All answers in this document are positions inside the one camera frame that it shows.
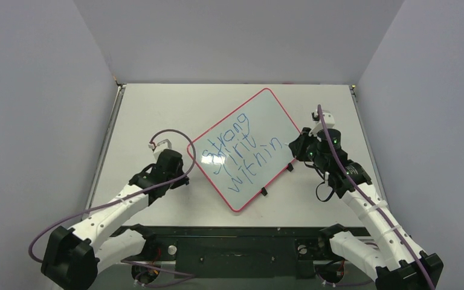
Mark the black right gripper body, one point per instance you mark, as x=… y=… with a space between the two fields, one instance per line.
x=301 y=145

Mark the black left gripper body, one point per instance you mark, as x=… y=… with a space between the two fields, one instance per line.
x=177 y=183

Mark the pink framed whiteboard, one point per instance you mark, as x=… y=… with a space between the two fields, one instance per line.
x=245 y=150

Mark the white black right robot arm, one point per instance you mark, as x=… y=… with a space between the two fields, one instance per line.
x=395 y=261

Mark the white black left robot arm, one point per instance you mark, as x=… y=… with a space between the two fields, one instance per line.
x=75 y=256

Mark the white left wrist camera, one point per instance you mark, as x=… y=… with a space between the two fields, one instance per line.
x=157 y=148

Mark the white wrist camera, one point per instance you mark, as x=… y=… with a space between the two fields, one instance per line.
x=157 y=148
x=321 y=119

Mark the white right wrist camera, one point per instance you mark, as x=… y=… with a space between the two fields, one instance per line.
x=321 y=119

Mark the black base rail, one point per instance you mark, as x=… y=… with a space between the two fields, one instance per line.
x=238 y=252

